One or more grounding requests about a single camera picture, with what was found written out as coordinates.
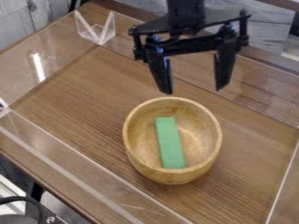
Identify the brown wooden bowl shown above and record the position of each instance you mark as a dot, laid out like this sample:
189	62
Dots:
199	133

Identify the green rectangular block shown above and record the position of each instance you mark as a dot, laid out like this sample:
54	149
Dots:
170	143

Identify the clear acrylic tray wall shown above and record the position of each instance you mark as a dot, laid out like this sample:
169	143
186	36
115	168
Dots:
99	194

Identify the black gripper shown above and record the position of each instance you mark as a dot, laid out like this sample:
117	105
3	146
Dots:
190	29

